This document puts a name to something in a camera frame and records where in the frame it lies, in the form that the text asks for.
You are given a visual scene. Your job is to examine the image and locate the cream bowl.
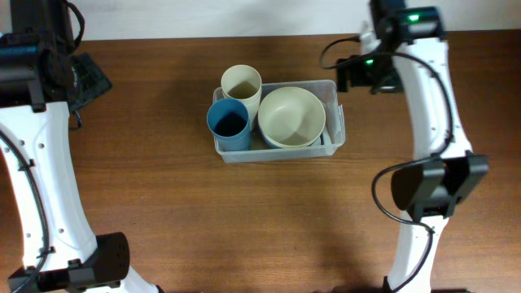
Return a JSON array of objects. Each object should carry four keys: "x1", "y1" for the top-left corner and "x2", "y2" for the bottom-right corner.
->
[{"x1": 257, "y1": 86, "x2": 326, "y2": 148}]

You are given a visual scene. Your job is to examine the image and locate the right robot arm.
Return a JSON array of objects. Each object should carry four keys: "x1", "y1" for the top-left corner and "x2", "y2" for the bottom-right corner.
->
[{"x1": 333, "y1": 0, "x2": 489, "y2": 292}]

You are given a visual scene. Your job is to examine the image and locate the cream cup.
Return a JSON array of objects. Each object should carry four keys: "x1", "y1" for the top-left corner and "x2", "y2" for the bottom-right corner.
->
[
  {"x1": 221, "y1": 64, "x2": 262, "y2": 105},
  {"x1": 246, "y1": 99, "x2": 261, "y2": 131}
]

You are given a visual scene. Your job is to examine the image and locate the blue cup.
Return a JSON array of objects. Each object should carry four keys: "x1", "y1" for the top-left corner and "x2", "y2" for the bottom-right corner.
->
[
  {"x1": 207, "y1": 98, "x2": 250, "y2": 141},
  {"x1": 217, "y1": 135, "x2": 251, "y2": 152}
]

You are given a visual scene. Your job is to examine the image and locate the blue bowl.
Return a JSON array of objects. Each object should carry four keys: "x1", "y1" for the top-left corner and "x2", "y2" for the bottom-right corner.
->
[{"x1": 256, "y1": 129, "x2": 271, "y2": 150}]

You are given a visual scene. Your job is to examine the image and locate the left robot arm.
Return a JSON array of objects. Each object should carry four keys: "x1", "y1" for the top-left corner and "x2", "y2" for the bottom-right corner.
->
[{"x1": 1, "y1": 0, "x2": 159, "y2": 292}]

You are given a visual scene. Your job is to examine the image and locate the cream cup front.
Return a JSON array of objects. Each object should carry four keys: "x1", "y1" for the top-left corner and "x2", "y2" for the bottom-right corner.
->
[{"x1": 246, "y1": 99, "x2": 261, "y2": 131}]

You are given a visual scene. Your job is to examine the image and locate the clear plastic storage container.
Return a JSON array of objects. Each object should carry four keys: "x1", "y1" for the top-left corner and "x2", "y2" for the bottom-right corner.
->
[{"x1": 214, "y1": 80, "x2": 346, "y2": 163}]

